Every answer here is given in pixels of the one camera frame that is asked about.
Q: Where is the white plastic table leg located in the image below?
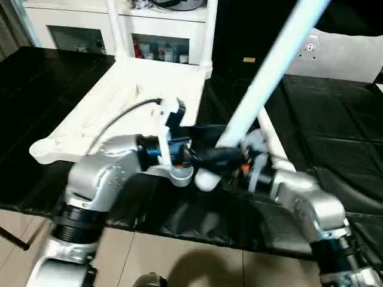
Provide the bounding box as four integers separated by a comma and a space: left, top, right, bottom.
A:
194, 0, 332, 192
200, 0, 218, 80
257, 109, 297, 173
106, 0, 129, 65

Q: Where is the white plastic table top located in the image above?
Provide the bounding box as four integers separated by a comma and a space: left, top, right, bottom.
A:
28, 56, 214, 188

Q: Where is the black mat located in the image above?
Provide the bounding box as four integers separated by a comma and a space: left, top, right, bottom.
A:
0, 44, 383, 261

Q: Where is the grey bag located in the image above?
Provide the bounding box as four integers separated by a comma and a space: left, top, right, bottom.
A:
149, 0, 207, 11

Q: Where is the grey cushion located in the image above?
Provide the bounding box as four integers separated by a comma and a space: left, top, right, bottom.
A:
284, 28, 383, 83

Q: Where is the white cabinet with glass doors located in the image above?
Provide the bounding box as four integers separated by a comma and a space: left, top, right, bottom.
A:
22, 0, 210, 65

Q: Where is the brown curtain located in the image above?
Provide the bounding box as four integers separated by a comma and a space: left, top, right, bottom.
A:
0, 0, 31, 57

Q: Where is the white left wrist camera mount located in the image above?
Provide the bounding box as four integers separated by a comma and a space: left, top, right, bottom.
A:
151, 97, 188, 168

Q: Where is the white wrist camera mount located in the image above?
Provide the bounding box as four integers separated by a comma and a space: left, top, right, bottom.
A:
151, 97, 188, 168
245, 128, 270, 192

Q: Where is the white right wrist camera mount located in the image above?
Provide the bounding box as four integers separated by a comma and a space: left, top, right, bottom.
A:
245, 128, 270, 192

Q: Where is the black metal frame bar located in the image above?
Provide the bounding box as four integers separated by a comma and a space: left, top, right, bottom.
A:
0, 227, 29, 251

